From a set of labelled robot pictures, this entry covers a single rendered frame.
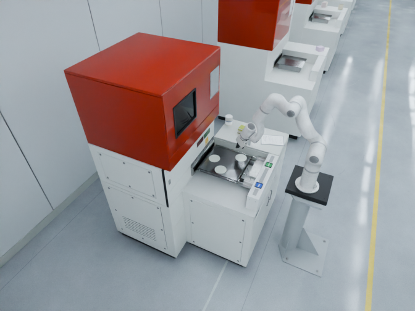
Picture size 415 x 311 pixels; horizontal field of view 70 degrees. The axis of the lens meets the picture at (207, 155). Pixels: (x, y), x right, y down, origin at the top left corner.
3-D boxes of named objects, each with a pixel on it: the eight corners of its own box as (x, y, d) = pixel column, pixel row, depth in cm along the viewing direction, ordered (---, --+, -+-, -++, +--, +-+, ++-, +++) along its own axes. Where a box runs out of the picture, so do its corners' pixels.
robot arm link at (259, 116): (279, 117, 219) (258, 142, 242) (264, 103, 223) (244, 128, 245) (273, 121, 214) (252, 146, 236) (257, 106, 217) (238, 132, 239)
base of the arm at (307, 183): (322, 183, 243) (328, 166, 232) (313, 197, 232) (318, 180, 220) (301, 173, 252) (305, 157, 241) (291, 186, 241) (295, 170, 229)
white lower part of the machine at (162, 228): (118, 235, 307) (99, 180, 253) (161, 184, 362) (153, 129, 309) (176, 263, 283) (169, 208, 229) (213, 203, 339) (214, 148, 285)
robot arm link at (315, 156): (321, 166, 232) (329, 142, 217) (316, 181, 220) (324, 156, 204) (306, 161, 236) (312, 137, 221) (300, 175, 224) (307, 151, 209)
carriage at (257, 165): (242, 186, 242) (243, 184, 241) (257, 160, 267) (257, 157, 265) (251, 189, 240) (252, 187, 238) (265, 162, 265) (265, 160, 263)
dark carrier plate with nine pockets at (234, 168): (199, 168, 253) (199, 168, 252) (215, 145, 276) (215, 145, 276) (236, 181, 241) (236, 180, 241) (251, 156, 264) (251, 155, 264)
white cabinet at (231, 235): (186, 246, 297) (181, 191, 243) (225, 183, 362) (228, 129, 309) (246, 273, 275) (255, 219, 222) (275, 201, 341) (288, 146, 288)
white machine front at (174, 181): (166, 207, 230) (161, 170, 204) (211, 147, 286) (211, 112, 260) (170, 208, 229) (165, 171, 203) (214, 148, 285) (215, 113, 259)
